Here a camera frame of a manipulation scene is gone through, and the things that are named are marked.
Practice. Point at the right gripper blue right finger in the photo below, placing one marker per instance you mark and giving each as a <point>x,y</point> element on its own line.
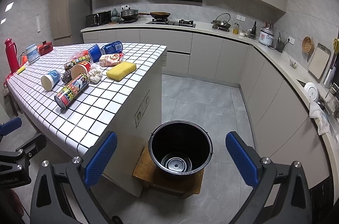
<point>245,158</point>

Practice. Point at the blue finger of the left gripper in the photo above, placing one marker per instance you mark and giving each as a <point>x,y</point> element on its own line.
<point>10,126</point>

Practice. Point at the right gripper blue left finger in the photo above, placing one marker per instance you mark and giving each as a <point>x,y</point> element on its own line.
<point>97,157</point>

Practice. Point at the white blue paper cup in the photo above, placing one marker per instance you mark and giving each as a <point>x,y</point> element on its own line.
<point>50,79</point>

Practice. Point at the yellow red portrait can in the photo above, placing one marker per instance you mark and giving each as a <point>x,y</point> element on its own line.
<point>71,90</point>

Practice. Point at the white paper ball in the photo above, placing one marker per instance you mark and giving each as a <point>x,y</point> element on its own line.
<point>95,74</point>

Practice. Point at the red paper cup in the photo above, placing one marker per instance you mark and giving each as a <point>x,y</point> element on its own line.
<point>82,67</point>

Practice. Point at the yellow sponge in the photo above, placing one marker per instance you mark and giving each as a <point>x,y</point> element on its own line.
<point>118,72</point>

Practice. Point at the yellow green drink can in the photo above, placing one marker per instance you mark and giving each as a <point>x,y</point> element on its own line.
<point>75,61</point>

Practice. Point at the pink snack packet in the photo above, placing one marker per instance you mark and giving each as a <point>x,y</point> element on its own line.
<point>110,60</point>

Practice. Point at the blue pepsi can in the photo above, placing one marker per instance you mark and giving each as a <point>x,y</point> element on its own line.
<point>112,48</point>

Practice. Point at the clear bag with red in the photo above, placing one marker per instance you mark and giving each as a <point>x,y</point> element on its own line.
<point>79,53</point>

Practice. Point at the black trash bucket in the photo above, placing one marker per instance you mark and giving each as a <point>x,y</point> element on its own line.
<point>180,147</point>

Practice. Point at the lower counter cabinets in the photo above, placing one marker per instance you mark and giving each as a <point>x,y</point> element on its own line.
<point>277,105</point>

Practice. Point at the small yellow sponge block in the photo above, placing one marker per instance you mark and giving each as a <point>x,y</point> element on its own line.
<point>21,69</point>

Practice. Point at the dark pine cone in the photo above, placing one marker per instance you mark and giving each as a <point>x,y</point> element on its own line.
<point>66,77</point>

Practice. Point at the red thermos jug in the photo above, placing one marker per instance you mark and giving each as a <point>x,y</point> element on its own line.
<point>11,53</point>

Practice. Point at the white blue tissue canister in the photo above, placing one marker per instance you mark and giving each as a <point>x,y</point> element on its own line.
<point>32,53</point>

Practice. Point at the white dish cloth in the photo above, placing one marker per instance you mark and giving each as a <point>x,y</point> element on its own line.
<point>318,114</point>

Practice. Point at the small red pot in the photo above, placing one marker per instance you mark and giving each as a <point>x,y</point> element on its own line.
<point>45,48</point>

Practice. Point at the white plate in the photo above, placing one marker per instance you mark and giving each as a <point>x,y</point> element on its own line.
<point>312,91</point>

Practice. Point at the black utensil holder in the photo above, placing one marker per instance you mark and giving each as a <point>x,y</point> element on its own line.
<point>281,43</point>

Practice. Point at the beige cutting board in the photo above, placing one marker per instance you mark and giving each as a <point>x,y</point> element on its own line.
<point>319,62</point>

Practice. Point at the white rice cooker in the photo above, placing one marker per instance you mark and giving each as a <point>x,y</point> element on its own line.
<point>266,36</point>

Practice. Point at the dark wine bottle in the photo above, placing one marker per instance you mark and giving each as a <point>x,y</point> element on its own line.
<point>253,31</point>

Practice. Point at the round bamboo basket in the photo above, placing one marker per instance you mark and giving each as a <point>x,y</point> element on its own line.
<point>307,46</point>

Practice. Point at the beige refrigerator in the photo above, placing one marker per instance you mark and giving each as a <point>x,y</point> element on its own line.
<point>67,18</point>

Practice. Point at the yellow oil bottle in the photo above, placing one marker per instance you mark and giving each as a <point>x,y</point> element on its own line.
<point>236,28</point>

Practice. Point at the black microwave oven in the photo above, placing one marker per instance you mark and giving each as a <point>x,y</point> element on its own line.
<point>97,19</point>

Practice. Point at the metal kettle on burner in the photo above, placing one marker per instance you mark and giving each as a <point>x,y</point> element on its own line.
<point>221,22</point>

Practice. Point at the green ceramic vase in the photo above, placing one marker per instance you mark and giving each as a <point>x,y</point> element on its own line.
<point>115,17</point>

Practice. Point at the black gas stove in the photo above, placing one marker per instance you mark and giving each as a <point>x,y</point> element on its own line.
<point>185,23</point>

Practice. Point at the black lidded wok pot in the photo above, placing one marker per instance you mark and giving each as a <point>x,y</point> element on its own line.
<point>129,14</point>

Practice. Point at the frying pan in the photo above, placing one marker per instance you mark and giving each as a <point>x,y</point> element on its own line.
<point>156,15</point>

